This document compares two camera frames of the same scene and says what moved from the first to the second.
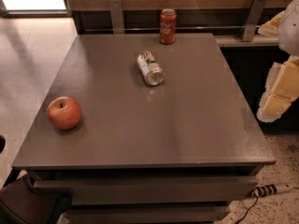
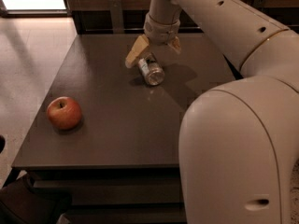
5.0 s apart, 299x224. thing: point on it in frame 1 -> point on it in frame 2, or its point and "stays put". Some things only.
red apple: x=64 y=112 stays put
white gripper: x=290 y=28 -> x=161 y=32
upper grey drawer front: x=150 y=190 stays put
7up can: x=150 y=68 stays put
